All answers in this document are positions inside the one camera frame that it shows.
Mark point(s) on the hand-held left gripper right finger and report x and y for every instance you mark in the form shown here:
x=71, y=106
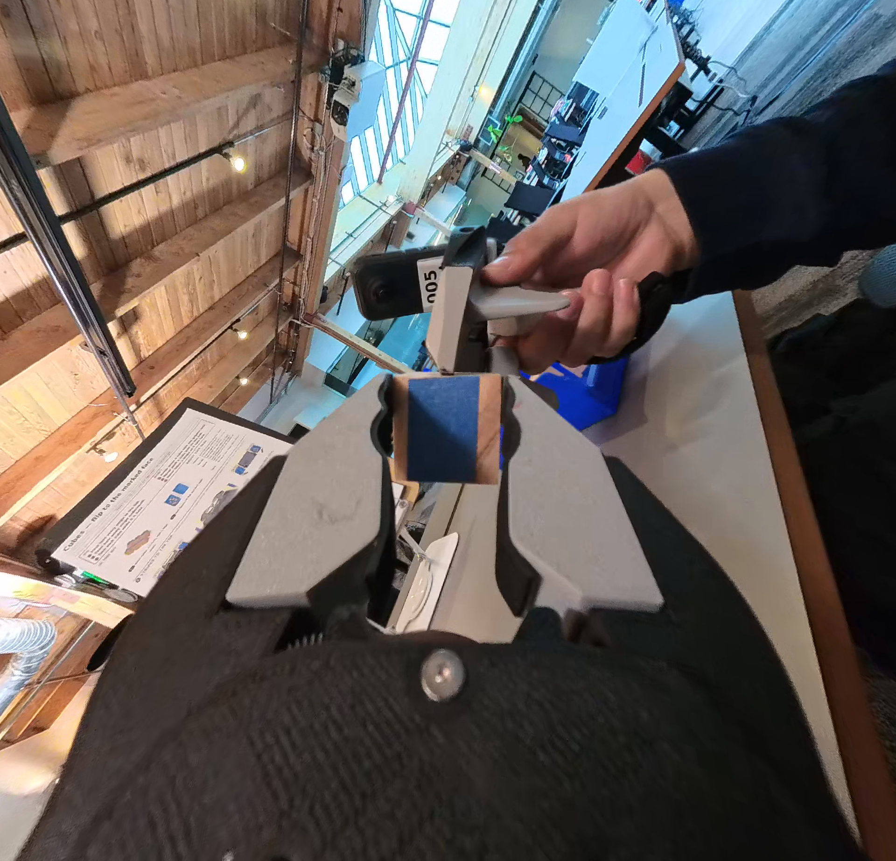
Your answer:
x=574, y=525

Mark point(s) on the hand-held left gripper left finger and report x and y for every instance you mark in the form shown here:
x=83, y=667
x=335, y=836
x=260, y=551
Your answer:
x=315, y=518

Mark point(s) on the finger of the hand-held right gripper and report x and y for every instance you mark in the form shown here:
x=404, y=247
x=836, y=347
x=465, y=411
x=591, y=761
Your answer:
x=451, y=315
x=505, y=362

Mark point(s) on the blue plastic bin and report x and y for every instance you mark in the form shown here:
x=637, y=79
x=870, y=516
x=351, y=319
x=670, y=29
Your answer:
x=588, y=392

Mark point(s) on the blue-taped wooden cube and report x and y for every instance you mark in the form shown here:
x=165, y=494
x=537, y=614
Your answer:
x=441, y=430

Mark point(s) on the person's right hand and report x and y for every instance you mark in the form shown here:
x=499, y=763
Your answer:
x=616, y=237

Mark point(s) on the wooden document stand white base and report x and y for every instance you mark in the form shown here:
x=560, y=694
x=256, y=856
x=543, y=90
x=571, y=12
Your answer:
x=434, y=553

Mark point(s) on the printed instruction sheet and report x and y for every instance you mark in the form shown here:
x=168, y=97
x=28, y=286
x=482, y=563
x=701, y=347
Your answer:
x=175, y=483

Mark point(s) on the long white background table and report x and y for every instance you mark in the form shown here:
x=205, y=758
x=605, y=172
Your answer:
x=630, y=48

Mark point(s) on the black metal pole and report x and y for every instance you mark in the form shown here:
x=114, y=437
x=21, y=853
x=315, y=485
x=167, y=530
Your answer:
x=63, y=248

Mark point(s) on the person's grey shoe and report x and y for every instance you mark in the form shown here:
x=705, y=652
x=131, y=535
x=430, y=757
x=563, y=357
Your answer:
x=878, y=280

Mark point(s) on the white ceiling security camera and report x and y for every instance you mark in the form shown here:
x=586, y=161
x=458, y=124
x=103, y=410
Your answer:
x=343, y=104

